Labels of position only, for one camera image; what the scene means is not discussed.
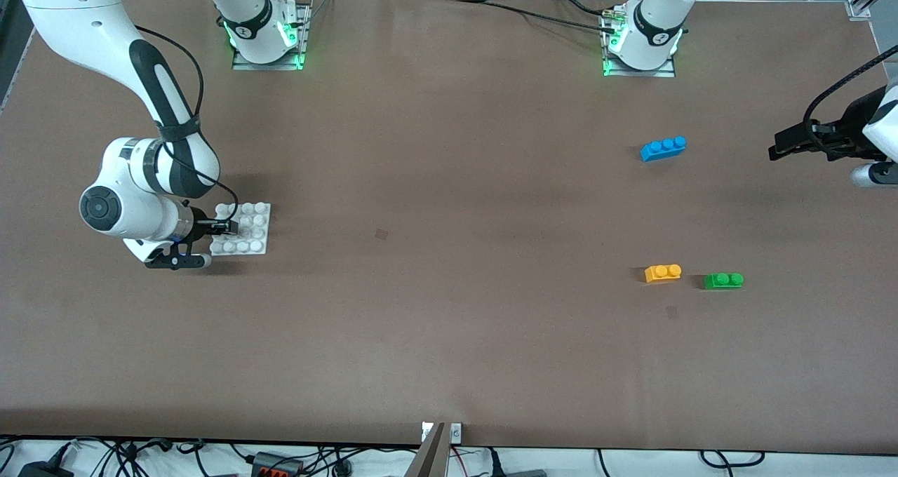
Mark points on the green two-stud block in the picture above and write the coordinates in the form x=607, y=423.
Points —
x=722, y=280

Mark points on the aluminium camera post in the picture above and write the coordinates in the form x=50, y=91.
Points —
x=431, y=459

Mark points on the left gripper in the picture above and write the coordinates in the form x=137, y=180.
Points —
x=847, y=128

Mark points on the yellow two-stud block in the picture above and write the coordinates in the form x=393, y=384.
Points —
x=663, y=273

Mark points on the white metal bracket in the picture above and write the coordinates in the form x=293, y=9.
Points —
x=456, y=433

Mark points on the blue three-stud block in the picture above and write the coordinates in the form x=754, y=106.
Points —
x=663, y=149

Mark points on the black orange connector box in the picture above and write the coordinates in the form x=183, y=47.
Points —
x=277, y=466

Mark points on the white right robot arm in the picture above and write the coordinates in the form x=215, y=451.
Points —
x=70, y=14

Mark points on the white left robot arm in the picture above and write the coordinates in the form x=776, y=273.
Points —
x=652, y=21

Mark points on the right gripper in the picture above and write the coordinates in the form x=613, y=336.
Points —
x=203, y=225

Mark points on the black power adapter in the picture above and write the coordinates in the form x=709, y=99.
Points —
x=45, y=471

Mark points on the white studded base plate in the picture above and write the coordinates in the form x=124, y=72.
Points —
x=252, y=224

